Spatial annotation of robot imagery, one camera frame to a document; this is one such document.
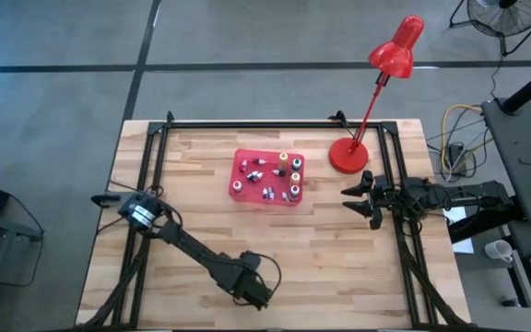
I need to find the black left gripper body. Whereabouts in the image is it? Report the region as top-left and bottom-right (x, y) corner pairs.
(223, 267), (274, 309)

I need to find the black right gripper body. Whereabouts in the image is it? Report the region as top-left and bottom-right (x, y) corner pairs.
(361, 170), (405, 231)

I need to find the pink translucent plastic bin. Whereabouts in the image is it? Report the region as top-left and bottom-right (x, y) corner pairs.
(228, 147), (306, 208)

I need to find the red desk lamp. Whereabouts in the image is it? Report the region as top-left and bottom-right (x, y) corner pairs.
(328, 15), (426, 175)

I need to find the black power adapter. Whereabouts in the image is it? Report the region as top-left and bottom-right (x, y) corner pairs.
(447, 143), (467, 176)

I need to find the white paper sheet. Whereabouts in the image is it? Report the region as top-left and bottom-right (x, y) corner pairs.
(442, 205), (476, 255)

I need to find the black desk beam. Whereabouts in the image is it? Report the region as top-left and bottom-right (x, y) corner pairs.
(447, 207), (525, 244)

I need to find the white mug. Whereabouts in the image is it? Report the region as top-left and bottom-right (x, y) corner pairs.
(484, 239), (514, 264)

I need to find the grey desk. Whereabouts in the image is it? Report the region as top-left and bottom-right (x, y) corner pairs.
(481, 97), (531, 225)

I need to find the black floor fan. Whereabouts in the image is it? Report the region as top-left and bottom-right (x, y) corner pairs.
(449, 0), (531, 57)

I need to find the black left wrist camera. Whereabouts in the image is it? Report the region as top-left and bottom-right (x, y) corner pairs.
(240, 251), (263, 273)

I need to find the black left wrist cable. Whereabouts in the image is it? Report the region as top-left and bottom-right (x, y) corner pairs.
(232, 251), (283, 308)

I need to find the black aluminium table frame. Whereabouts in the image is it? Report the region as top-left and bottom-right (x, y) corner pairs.
(76, 110), (472, 331)

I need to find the yellow cable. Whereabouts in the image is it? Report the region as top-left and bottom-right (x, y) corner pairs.
(440, 103), (495, 174)

